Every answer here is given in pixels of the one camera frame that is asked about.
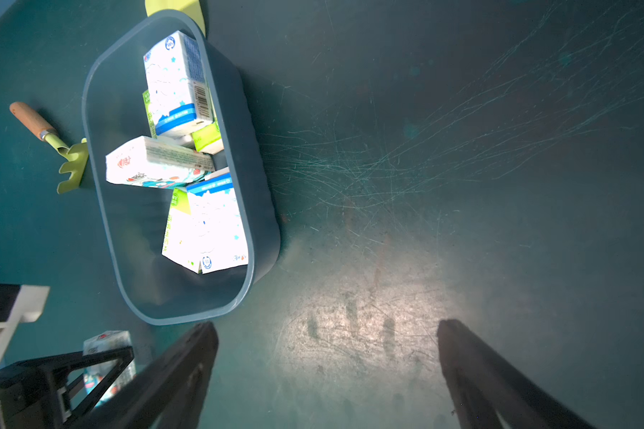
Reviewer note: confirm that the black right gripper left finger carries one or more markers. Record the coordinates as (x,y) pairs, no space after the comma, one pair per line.
(169,393)

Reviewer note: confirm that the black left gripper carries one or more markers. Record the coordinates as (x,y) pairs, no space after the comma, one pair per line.
(37,393)

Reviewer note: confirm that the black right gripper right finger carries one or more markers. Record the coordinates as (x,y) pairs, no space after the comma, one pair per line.
(488,391)

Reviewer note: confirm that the blue star tissue pack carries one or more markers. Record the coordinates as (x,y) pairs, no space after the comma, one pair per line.
(218,239)

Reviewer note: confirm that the teal red patterned tissue pack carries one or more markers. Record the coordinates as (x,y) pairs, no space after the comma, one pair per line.
(152,163)

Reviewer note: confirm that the green white tissue pack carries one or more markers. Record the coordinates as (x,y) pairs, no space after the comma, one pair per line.
(180,243)

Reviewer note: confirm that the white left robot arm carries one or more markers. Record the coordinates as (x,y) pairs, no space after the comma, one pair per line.
(19,304)

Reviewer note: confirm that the blue plastic storage box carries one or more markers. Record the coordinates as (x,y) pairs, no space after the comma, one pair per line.
(157,290)

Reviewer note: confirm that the white teal tissue pack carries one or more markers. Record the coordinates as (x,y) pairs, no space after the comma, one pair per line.
(94,375)

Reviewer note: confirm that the blue white tissue pack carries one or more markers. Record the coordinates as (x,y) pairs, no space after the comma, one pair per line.
(179,95)

